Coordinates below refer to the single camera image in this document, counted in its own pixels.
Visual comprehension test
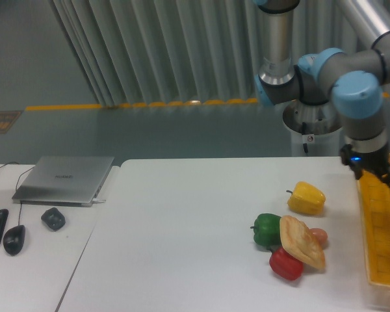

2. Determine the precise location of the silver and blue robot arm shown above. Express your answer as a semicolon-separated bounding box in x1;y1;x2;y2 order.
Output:
255;1;390;188

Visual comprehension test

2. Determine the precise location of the black mouse cable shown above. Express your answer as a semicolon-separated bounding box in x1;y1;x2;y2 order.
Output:
15;168;36;227

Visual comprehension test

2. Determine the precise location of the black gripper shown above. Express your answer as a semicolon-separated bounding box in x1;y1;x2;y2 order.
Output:
339;135;390;188

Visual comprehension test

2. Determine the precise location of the black cable on pedestal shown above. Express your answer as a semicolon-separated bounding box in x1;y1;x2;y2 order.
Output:
300;122;309;155

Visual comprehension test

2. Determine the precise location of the pink egg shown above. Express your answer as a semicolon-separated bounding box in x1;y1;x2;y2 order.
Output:
310;228;328;247

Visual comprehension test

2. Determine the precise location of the red bell pepper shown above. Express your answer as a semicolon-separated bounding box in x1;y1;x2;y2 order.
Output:
268;246;304;281

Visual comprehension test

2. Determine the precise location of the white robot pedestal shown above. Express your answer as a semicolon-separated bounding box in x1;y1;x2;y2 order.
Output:
282;101;341;157

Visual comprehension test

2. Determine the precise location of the flat toasted bread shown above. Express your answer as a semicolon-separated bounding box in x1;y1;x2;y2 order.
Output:
279;215;326;270

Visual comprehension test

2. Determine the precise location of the yellow bell pepper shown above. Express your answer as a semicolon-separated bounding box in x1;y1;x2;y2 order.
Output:
287;181;326;215

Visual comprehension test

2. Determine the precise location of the green bell pepper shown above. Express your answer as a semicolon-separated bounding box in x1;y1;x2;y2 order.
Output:
250;213;281;248

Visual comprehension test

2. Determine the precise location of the small black device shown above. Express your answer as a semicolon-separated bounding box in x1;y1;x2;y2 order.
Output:
41;207;66;231

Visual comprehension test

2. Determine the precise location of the silver closed laptop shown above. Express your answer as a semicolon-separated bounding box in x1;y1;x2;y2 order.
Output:
12;156;114;207

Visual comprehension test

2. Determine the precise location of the black computer mouse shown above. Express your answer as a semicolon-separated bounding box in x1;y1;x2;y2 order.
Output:
3;225;25;256

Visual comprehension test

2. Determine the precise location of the yellow woven basket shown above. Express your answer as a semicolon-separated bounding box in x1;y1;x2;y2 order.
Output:
357;171;390;288

